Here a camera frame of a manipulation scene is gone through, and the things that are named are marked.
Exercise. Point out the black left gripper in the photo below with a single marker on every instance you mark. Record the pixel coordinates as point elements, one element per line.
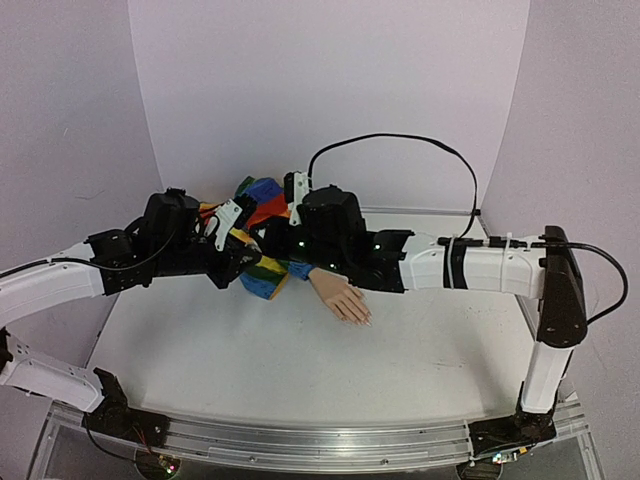
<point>230,270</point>

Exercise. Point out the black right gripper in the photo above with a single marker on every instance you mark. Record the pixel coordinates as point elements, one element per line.
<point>273,239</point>

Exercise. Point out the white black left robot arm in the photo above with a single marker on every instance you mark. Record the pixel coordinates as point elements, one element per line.
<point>175,236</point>

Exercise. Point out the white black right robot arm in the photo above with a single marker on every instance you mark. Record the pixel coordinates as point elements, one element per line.
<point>328,231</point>

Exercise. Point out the rainbow striped cloth sleeve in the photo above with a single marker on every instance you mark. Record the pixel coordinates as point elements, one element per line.
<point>268,276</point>

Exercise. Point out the mannequin hand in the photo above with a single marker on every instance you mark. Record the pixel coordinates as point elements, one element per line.
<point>346,302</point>

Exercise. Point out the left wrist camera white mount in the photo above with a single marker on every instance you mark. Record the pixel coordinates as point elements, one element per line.
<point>232,214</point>

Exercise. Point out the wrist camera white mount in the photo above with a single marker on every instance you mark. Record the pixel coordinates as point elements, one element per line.
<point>232,214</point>
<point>296,185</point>

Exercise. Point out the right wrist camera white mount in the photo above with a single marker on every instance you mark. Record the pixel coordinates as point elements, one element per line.
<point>296,185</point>

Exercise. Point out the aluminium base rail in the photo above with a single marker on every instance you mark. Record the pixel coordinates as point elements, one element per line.
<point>125,443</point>

